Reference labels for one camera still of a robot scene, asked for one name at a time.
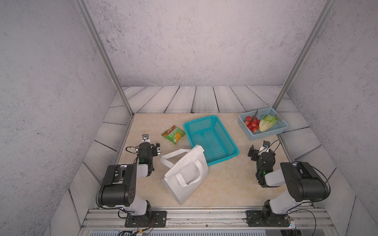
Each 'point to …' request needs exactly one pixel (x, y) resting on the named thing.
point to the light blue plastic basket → (281, 125)
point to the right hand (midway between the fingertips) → (262, 146)
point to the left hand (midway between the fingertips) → (150, 143)
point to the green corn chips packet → (174, 134)
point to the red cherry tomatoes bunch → (252, 123)
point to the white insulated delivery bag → (188, 172)
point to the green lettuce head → (267, 122)
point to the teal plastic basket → (208, 133)
